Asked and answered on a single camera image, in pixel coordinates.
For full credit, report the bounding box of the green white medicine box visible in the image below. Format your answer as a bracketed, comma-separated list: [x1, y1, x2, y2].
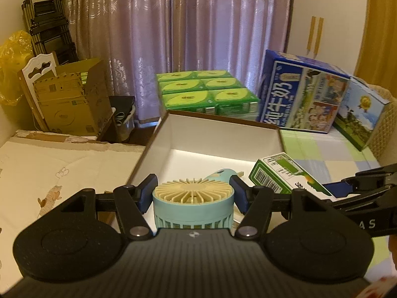
[249, 152, 336, 201]

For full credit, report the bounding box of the light blue handheld fan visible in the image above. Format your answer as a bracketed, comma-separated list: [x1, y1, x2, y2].
[153, 169, 244, 229]

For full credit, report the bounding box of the right human hand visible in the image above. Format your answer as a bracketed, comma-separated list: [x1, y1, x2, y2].
[387, 235, 397, 274]

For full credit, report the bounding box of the plaid blue green tablecloth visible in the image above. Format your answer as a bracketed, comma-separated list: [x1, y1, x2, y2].
[281, 128, 380, 184]

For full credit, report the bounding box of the brown cardboard storage box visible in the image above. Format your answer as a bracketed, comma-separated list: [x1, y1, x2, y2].
[127, 111, 284, 185]

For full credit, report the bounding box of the green white milk carton box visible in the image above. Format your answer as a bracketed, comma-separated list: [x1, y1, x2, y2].
[333, 77, 390, 151]

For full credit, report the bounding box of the black white waste bin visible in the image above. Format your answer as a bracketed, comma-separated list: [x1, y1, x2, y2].
[109, 96, 136, 142]

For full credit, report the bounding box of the open cardboard carton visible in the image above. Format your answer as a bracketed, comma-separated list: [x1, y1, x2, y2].
[34, 58, 112, 137]

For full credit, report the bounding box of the green tissue pack bundle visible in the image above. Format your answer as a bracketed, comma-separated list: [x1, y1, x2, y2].
[156, 70, 259, 120]

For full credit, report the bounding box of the blue milk carton box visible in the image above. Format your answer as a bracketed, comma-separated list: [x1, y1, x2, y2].
[257, 49, 351, 133]

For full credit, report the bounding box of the white carved chair back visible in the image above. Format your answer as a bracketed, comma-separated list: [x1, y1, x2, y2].
[18, 52, 59, 132]

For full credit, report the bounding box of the yellow plastic bag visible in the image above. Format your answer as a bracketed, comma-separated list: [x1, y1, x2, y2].
[0, 30, 34, 106]

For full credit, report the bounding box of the black folding hand cart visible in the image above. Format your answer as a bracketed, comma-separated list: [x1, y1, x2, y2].
[22, 0, 79, 65]

